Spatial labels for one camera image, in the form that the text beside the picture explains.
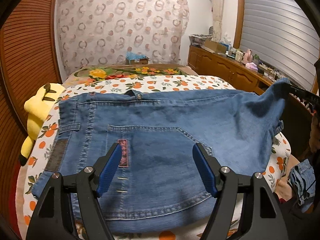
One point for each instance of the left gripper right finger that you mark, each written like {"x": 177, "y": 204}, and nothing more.
{"x": 260, "y": 217}

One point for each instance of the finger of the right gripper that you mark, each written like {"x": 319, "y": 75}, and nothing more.
{"x": 303, "y": 95}

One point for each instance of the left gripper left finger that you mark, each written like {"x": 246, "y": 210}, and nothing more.
{"x": 53, "y": 215}

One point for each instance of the blue denim pants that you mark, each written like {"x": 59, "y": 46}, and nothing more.
{"x": 157, "y": 185}

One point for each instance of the person's right hand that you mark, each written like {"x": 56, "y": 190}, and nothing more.
{"x": 314, "y": 141}

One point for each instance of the wooden sideboard cabinet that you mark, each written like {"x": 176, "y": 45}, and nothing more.
{"x": 295, "y": 116}

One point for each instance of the denim garment beside bed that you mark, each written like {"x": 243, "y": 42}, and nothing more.
{"x": 302, "y": 180}

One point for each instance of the pink pouch on sideboard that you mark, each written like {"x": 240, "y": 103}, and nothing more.
{"x": 252, "y": 66}

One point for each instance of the pink bottle on sideboard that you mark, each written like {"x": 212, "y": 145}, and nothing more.
{"x": 248, "y": 57}

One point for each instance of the grey window roller shutter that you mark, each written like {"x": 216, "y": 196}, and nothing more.
{"x": 282, "y": 36}

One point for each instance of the brown cardboard box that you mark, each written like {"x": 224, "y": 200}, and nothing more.
{"x": 215, "y": 46}

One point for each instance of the yellow plush toy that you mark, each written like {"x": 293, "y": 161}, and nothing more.
{"x": 38, "y": 108}

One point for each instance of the stack of newspapers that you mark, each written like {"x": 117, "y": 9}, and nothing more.
{"x": 199, "y": 40}

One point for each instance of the beige tied curtain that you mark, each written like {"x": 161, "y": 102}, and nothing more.
{"x": 217, "y": 12}

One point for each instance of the brown louvered wardrobe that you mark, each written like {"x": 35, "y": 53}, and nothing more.
{"x": 28, "y": 61}

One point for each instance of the cardboard box with blue bag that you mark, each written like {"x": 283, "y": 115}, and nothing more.
{"x": 132, "y": 58}

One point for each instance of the circle pattern lace curtain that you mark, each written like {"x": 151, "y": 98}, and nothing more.
{"x": 106, "y": 32}

